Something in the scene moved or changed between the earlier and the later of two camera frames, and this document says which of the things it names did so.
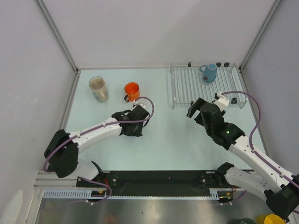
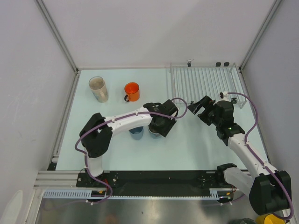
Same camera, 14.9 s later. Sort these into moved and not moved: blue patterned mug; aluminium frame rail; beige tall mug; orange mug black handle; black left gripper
Moved: blue patterned mug; black left gripper
Not moved: aluminium frame rail; beige tall mug; orange mug black handle
